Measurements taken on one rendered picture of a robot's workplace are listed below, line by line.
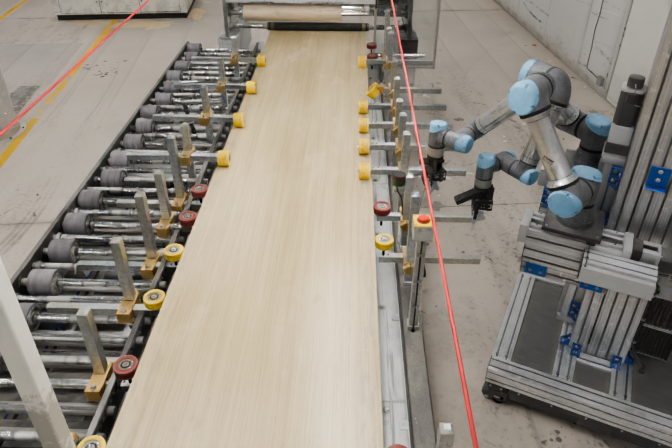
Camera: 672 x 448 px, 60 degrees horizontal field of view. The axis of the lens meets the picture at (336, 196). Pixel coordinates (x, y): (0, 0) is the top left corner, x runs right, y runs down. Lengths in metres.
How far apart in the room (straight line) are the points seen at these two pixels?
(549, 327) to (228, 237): 1.71
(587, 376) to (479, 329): 0.66
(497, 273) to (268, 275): 1.89
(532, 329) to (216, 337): 1.73
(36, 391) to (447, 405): 2.05
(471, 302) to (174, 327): 1.96
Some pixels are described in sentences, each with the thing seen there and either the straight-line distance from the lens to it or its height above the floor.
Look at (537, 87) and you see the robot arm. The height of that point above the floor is 1.60.
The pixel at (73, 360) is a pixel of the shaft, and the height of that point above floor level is 0.81.
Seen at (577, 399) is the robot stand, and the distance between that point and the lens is 2.97.
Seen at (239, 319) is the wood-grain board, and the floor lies 0.90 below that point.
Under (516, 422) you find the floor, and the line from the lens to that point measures 3.10.
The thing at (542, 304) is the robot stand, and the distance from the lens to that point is 3.38.
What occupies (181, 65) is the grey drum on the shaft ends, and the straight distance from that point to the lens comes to 4.61.
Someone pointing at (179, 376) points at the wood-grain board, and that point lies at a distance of 2.03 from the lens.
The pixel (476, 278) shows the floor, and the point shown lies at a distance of 3.77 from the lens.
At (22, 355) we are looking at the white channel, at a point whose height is 1.45.
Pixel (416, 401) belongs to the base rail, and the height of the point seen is 0.70.
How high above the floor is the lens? 2.41
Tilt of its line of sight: 33 degrees down
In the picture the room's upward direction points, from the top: straight up
